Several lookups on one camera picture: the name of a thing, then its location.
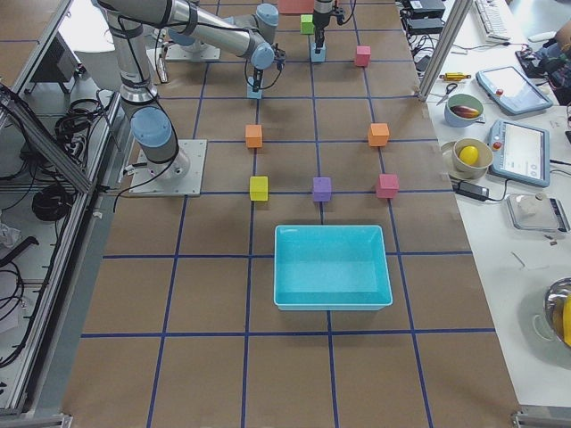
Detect light blue foam block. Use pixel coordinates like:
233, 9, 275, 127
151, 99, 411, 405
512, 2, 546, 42
310, 43, 327, 63
246, 84, 263, 100

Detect green foam block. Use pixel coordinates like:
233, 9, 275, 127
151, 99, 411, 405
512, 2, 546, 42
300, 14, 314, 35

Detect pink foam block middle right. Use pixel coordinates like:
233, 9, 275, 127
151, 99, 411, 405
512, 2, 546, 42
354, 45, 371, 68

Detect pink foam block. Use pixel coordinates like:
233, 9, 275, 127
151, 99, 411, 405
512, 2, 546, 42
354, 45, 371, 68
376, 174, 400, 199

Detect orange foam block right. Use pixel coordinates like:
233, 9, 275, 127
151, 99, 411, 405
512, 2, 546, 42
244, 124, 263, 149

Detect orange foam block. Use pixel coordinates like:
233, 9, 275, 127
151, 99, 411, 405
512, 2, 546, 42
368, 123, 390, 147
244, 124, 263, 149

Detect yellow foam block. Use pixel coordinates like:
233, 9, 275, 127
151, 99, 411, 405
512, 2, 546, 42
249, 176, 269, 202

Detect orange foam block left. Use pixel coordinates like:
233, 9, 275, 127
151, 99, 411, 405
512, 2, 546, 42
368, 123, 390, 147

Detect purple foam block far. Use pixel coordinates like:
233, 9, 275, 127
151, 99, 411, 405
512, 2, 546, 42
312, 177, 332, 202

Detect black scissors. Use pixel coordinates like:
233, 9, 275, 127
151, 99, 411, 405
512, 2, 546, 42
437, 82, 458, 105

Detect brass cylinder tool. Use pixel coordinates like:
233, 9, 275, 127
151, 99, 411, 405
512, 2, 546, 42
439, 72, 472, 82

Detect light blue bowl with fruit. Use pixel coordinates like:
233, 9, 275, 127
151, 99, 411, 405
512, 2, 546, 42
444, 94, 484, 128

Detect white keyboard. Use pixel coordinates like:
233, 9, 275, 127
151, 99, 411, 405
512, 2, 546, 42
473, 0, 511, 42

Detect pink foam block far left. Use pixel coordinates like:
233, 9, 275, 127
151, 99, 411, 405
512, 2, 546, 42
376, 174, 400, 199

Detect teach pendant far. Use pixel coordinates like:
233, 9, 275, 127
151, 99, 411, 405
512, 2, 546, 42
476, 66, 552, 115

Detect teach pendant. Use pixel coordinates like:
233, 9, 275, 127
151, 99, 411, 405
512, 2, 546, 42
487, 119, 550, 188
476, 66, 552, 115

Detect cream cup with lemon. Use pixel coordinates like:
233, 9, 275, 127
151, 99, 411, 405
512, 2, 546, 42
441, 138, 493, 180

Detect cyan plastic tray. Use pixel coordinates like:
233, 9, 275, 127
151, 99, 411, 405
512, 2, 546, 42
273, 225, 393, 311

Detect black power adapter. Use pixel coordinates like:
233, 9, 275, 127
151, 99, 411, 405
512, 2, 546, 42
452, 180, 489, 202

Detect teach pendant near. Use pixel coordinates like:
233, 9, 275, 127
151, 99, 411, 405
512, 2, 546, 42
487, 119, 550, 188

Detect kitchen scale with object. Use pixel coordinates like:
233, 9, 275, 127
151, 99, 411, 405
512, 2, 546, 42
506, 193, 570, 233

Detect steel bowl with banana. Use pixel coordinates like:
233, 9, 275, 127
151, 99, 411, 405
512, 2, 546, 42
518, 277, 570, 355

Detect aluminium frame post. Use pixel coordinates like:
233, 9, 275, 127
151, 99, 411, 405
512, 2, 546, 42
418, 0, 472, 102

